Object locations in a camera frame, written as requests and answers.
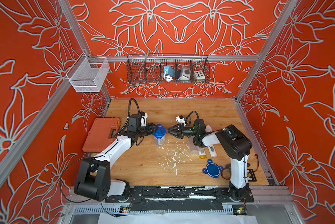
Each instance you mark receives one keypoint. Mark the aluminium frame corner post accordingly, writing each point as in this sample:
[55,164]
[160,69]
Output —
[86,52]
[280,22]

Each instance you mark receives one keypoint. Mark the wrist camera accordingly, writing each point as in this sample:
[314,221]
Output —
[181,120]
[138,120]

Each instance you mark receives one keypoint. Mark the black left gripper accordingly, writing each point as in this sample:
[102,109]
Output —
[150,129]

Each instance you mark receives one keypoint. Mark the white capped bottle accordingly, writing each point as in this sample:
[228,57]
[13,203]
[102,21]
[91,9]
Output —
[212,151]

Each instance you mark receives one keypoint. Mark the white round dial device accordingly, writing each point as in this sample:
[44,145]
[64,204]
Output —
[184,75]

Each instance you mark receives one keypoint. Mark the clear acrylic wall bin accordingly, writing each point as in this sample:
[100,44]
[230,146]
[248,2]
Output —
[87,79]

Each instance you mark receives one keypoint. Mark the white round soap packet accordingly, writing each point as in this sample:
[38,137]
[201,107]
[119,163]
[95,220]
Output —
[208,128]

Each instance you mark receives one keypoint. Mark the aluminium frame corner post left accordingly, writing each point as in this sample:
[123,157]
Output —
[86,52]

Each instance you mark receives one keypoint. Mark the clear container blue lid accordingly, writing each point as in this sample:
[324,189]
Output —
[193,149]
[159,135]

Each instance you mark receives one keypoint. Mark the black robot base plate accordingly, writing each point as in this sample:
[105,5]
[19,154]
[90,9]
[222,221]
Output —
[219,193]

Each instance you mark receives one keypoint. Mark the blue white item in basket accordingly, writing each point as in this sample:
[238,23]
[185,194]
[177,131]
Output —
[168,73]

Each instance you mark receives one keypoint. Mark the aluminium frame corner post right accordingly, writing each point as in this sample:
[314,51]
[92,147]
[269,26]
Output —
[280,22]

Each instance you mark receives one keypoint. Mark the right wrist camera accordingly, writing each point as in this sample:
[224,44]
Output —
[181,120]

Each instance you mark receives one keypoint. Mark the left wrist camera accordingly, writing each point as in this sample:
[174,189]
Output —
[138,120]

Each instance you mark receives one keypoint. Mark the white button box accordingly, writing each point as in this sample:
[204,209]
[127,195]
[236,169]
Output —
[199,76]

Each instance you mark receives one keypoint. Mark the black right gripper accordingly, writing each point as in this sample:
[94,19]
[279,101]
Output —
[180,133]

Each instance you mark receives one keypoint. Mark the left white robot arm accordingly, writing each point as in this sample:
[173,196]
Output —
[94,175]

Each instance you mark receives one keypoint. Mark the black wire wall basket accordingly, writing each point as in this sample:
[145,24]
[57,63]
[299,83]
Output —
[154,68]

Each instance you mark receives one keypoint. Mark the red plastic tool case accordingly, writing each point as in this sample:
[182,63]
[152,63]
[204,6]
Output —
[100,135]

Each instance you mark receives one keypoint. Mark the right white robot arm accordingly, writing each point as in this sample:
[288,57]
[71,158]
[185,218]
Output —
[235,144]

